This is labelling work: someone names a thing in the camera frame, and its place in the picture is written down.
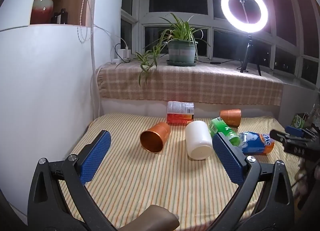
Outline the white cable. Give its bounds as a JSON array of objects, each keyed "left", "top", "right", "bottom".
[{"left": 0, "top": 0, "right": 125, "bottom": 119}]

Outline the green carton box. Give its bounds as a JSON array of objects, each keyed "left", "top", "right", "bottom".
[{"left": 291, "top": 112, "right": 310, "bottom": 129}]

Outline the white window frame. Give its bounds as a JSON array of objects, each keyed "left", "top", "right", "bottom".
[{"left": 121, "top": 0, "right": 320, "bottom": 89}]

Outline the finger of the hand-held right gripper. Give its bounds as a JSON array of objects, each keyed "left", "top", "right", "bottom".
[
  {"left": 285, "top": 125, "right": 316, "bottom": 138},
  {"left": 270, "top": 130, "right": 310, "bottom": 144}
]

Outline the green plant saucer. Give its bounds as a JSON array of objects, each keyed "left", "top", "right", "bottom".
[{"left": 166, "top": 59, "right": 198, "bottom": 67}]

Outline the white power strip with chargers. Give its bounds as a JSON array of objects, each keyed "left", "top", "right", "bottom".
[{"left": 111, "top": 48, "right": 132, "bottom": 65}]

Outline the striped yellow sheet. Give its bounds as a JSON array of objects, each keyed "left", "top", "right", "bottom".
[{"left": 59, "top": 112, "right": 302, "bottom": 231}]

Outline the white braided cord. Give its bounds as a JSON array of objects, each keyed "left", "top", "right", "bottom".
[{"left": 77, "top": 0, "right": 91, "bottom": 44}]

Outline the tall dark bottle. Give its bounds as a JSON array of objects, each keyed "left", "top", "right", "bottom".
[{"left": 60, "top": 8, "right": 69, "bottom": 25}]

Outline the green plastic bottle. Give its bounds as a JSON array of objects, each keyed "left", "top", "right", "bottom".
[{"left": 208, "top": 117, "right": 241, "bottom": 147}]

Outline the plaid cloth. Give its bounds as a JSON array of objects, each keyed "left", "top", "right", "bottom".
[{"left": 96, "top": 57, "right": 284, "bottom": 107}]

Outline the large orange metal cup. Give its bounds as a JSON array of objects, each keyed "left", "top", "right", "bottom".
[{"left": 139, "top": 122, "right": 171, "bottom": 154}]

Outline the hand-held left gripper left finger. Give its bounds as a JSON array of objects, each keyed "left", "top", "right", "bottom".
[{"left": 27, "top": 130, "right": 118, "bottom": 231}]

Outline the black cable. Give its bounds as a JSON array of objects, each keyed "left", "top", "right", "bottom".
[{"left": 199, "top": 59, "right": 242, "bottom": 66}]

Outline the white ring light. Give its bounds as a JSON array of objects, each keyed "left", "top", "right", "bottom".
[{"left": 220, "top": 0, "right": 269, "bottom": 34}]

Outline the person's right hand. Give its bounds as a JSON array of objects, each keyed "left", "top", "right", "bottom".
[{"left": 294, "top": 162, "right": 310, "bottom": 198}]

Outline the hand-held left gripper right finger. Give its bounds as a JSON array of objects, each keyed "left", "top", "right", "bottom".
[{"left": 205, "top": 132, "right": 296, "bottom": 231}]

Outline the brown rounded object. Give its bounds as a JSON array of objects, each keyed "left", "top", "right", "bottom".
[{"left": 117, "top": 204, "right": 180, "bottom": 231}]

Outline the black tripod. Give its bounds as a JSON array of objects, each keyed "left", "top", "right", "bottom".
[{"left": 239, "top": 34, "right": 262, "bottom": 76}]

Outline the white cup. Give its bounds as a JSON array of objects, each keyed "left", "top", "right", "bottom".
[{"left": 185, "top": 120, "right": 213, "bottom": 160}]

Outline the potted spider plant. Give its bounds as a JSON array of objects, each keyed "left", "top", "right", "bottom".
[{"left": 115, "top": 13, "right": 211, "bottom": 87}]

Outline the small orange metal cup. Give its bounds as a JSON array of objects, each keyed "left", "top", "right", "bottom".
[{"left": 219, "top": 109, "right": 242, "bottom": 128}]

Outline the orange bottle with white label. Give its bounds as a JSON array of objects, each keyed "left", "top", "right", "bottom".
[{"left": 166, "top": 101, "right": 195, "bottom": 125}]

